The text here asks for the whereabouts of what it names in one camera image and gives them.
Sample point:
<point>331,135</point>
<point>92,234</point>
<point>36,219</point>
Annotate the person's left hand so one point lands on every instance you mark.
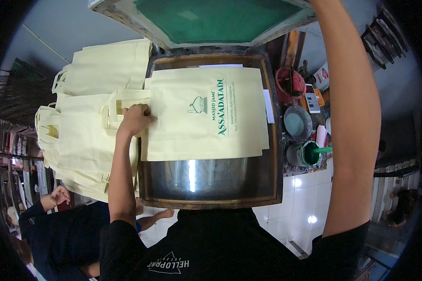
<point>135,121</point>

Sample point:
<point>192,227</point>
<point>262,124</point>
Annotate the cream tote bag green print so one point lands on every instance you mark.
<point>197,116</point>

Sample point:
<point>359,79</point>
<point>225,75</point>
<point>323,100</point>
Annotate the pile of blank cream totes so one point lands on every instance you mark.
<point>88,133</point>

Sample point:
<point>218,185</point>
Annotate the wooden printing table glass top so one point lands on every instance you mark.
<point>211,182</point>

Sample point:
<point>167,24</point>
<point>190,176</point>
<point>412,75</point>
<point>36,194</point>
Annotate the white paper strip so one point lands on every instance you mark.
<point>221,65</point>
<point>269,107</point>

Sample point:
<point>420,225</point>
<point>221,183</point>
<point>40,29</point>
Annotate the cluttered shop shelves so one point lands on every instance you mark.
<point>14,168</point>

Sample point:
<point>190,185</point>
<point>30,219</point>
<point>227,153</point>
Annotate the person's body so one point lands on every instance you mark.
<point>218,246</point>

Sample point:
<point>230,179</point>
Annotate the red bucket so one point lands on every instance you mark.
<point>288,86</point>

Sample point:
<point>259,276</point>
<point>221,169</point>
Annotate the grey bowl teal ink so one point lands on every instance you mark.
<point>297,123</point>

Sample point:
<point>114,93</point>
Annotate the green ink can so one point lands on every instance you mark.
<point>304,154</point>

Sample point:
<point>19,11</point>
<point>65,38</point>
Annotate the wooden plank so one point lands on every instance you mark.
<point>293,49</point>

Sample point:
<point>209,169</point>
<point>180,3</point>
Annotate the white phone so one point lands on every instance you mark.
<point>312,100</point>

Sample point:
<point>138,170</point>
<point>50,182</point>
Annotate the white roll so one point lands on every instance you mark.
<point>321,136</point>

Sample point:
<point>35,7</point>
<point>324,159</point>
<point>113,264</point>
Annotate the green spatula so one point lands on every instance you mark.
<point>324,149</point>

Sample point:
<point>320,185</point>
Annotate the white bag red label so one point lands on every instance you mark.
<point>321,75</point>

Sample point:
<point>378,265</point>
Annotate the wooden screen printing frame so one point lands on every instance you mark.
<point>211,17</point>

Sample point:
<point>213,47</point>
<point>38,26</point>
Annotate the dark wall rack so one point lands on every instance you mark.
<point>385,35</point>

